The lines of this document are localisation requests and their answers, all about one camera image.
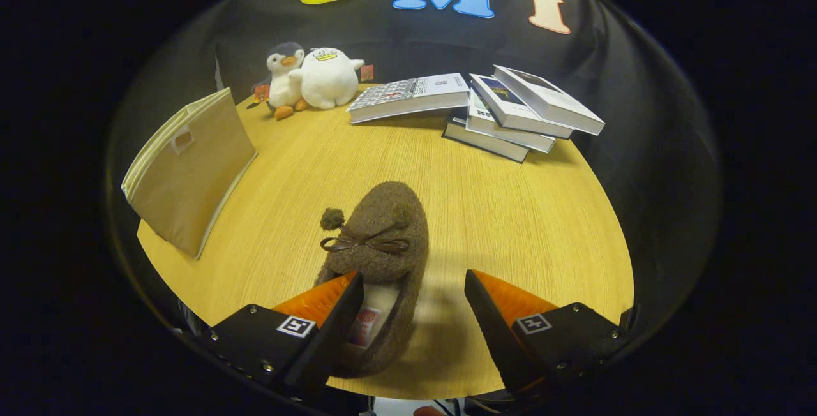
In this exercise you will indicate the white book dark cover picture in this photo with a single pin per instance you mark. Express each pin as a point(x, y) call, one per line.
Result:
point(549, 100)

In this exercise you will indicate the beige fabric storage box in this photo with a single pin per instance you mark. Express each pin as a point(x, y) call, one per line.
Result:
point(191, 173)

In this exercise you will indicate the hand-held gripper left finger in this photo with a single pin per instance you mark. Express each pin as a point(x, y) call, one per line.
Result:
point(329, 333)

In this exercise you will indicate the white patterned cover book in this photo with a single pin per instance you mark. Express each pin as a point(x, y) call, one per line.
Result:
point(408, 97)

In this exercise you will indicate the white book black lettering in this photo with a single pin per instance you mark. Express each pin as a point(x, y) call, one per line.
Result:
point(504, 135)

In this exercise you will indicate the black backdrop cloth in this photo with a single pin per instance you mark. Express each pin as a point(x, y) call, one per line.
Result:
point(415, 39)

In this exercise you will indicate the white duck plush toy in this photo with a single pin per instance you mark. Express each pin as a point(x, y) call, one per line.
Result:
point(329, 81)

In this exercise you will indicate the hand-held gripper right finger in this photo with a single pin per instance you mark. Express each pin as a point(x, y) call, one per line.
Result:
point(498, 339)

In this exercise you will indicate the dark grey book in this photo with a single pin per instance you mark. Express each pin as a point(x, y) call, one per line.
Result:
point(485, 143)

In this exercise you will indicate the grey penguin plush toy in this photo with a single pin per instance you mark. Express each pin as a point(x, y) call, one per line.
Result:
point(284, 87)

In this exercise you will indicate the brown fuzzy shoe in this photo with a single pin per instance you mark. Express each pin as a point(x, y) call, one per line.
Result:
point(389, 212)

